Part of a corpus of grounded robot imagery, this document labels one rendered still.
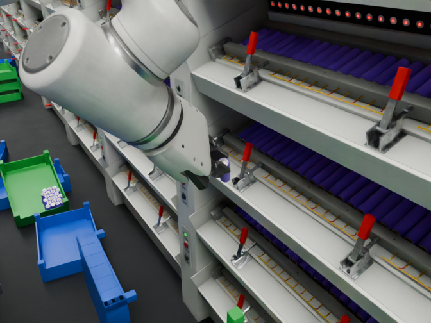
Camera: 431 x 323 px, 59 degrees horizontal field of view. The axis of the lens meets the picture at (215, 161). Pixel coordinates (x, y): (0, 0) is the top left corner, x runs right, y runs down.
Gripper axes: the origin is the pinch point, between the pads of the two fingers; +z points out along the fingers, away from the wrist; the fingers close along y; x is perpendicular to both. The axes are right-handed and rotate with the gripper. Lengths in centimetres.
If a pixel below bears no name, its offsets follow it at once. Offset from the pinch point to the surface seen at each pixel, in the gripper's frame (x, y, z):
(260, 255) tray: -6.7, 9.4, 30.8
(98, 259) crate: -54, 2, 31
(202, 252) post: -25.6, 4.1, 38.8
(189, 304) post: -40, 15, 54
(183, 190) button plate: -22.6, -9.0, 26.6
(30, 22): -150, -166, 62
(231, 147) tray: -5.5, -12.4, 20.0
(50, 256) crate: -90, -7, 44
